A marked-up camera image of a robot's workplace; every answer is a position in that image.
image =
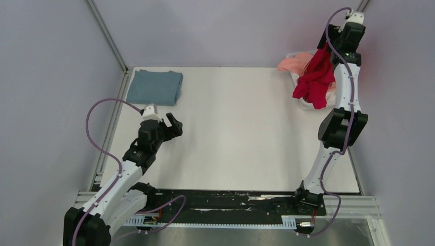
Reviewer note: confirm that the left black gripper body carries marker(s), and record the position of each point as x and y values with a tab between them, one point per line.
163	136

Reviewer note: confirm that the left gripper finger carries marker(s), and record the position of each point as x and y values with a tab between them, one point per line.
175	130
171	119

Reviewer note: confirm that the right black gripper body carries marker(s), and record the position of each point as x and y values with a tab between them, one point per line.
335	34

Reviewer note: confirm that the red t-shirt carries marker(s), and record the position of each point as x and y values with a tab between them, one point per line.
320	65

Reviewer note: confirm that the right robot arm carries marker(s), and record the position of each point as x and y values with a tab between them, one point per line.
343	125

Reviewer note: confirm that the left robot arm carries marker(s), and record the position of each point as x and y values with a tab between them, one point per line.
100	218

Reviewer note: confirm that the folded blue t-shirt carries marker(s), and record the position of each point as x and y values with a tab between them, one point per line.
160	88

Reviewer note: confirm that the peach t-shirt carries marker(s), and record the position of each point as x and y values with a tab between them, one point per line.
297	64

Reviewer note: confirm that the white t-shirt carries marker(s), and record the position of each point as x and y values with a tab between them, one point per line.
315	93

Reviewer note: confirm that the white plastic basket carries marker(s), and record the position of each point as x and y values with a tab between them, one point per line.
330	95

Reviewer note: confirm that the right corner metal post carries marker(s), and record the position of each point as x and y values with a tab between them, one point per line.
363	5

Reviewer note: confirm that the corner metal post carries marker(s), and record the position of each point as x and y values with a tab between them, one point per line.
363	5
95	13

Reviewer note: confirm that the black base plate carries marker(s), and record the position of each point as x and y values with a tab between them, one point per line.
220	206

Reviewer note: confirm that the left corner metal post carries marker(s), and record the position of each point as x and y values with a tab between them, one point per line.
95	13

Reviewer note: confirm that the white slotted cable duct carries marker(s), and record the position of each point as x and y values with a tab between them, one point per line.
285	224

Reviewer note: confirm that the aluminium frame rail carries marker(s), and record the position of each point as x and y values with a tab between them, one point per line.
351	209

